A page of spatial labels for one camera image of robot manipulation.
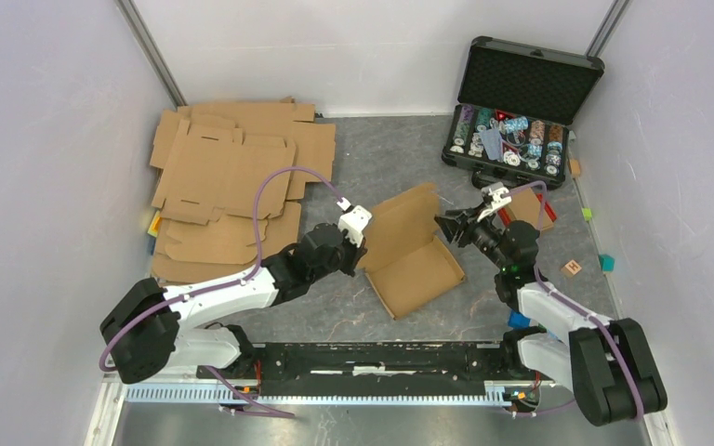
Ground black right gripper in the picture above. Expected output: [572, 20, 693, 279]
[432, 202, 510, 272]

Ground brown cardboard box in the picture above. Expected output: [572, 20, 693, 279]
[358, 182, 466, 320]
[504, 187, 555, 234]

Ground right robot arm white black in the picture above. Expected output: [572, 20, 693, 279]
[434, 207, 668, 426]

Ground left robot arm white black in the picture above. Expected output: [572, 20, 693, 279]
[99, 223, 367, 385]

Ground red flat block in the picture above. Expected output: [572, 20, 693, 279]
[496, 192, 559, 226]

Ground blue block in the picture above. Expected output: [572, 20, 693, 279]
[508, 310, 531, 329]

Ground black poker chip case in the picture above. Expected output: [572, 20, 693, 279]
[441, 36, 605, 190]

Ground wooden letter cube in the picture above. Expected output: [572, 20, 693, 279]
[561, 259, 582, 278]

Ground small wooden block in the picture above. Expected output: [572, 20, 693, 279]
[568, 159, 582, 178]

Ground stack of flat cardboard sheets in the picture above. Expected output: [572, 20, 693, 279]
[150, 98, 336, 283]

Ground teal cube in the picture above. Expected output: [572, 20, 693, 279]
[599, 254, 615, 273]

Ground colourful blocks under cardboard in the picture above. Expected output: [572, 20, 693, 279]
[147, 210, 162, 256]

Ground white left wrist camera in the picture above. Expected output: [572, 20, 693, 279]
[337, 197, 373, 247]

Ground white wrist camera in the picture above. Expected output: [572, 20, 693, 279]
[477, 182, 511, 222]
[337, 197, 373, 247]

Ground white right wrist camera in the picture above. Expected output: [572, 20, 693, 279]
[477, 182, 511, 222]

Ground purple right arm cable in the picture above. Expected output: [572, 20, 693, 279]
[504, 179, 645, 420]

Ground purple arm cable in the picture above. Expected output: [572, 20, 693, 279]
[504, 179, 645, 420]
[98, 166, 352, 420]

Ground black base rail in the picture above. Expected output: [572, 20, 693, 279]
[219, 341, 544, 397]

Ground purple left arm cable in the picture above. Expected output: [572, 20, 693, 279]
[98, 166, 352, 420]

